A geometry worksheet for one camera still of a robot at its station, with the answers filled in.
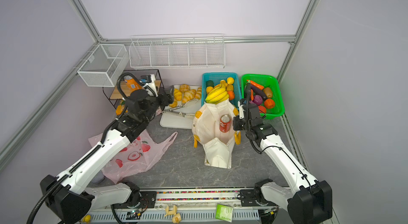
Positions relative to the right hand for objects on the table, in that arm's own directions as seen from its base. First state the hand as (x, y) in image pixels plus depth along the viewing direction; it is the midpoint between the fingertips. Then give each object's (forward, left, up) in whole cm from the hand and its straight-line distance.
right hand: (237, 119), depth 81 cm
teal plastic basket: (+43, +14, -13) cm, 47 cm away
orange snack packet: (+15, +71, -9) cm, 73 cm away
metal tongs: (+17, +40, -16) cm, 47 cm away
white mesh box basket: (+35, +82, +8) cm, 89 cm away
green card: (-39, +8, -16) cm, 42 cm away
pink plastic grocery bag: (-10, +51, -16) cm, 54 cm away
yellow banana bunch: (+23, +10, -7) cm, 26 cm away
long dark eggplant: (+34, -20, -14) cm, 42 cm away
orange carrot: (+39, -20, -13) cm, 45 cm away
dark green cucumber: (+36, -12, -12) cm, 39 cm away
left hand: (+5, +32, +18) cm, 37 cm away
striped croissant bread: (+30, +30, -14) cm, 44 cm away
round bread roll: (+37, +34, -13) cm, 51 cm away
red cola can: (+3, +6, -8) cm, 10 cm away
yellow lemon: (+41, 0, -10) cm, 42 cm away
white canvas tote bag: (+5, +13, -16) cm, 21 cm away
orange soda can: (+19, +58, +8) cm, 62 cm away
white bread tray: (+13, +33, -16) cm, 39 cm away
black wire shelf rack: (+15, +69, 0) cm, 71 cm away
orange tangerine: (+28, 0, -12) cm, 30 cm away
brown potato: (+32, -27, -14) cm, 44 cm away
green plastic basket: (+41, -27, -11) cm, 50 cm away
